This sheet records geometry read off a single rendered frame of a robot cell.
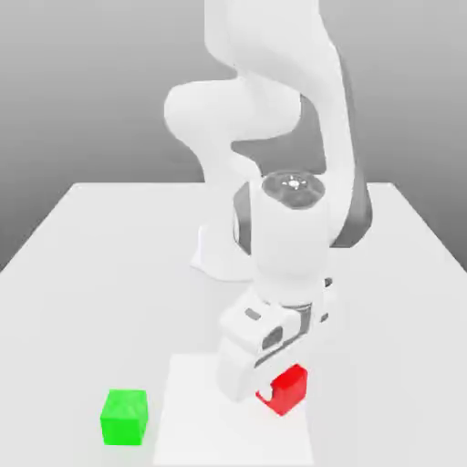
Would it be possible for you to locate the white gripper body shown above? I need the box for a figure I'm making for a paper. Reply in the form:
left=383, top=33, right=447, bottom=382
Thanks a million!
left=215, top=329, right=315, bottom=403

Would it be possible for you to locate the small red cube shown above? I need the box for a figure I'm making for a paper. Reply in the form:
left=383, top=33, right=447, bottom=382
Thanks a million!
left=254, top=363, right=308, bottom=417

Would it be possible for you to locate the small green cube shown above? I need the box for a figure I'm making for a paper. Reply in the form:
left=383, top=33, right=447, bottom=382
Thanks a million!
left=99, top=389, right=149, bottom=447

